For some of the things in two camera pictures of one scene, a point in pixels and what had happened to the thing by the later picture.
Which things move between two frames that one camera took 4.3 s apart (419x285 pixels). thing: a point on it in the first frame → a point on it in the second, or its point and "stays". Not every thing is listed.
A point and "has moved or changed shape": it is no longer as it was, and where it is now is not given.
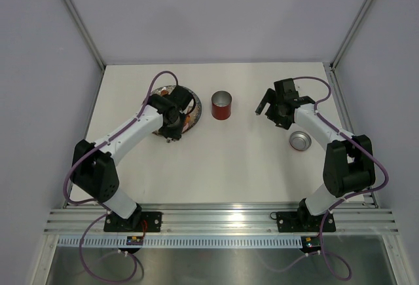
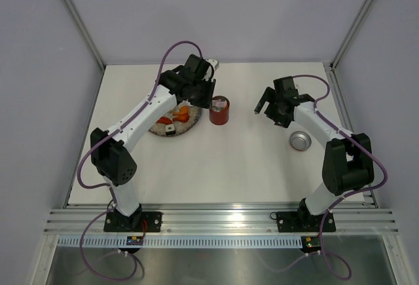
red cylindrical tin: (221, 103) has moved or changed shape
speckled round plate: (192, 115) stays
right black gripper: (270, 97) stays
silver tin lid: (300, 141) stays
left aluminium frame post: (77, 13) stays
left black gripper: (174, 134) → (207, 101)
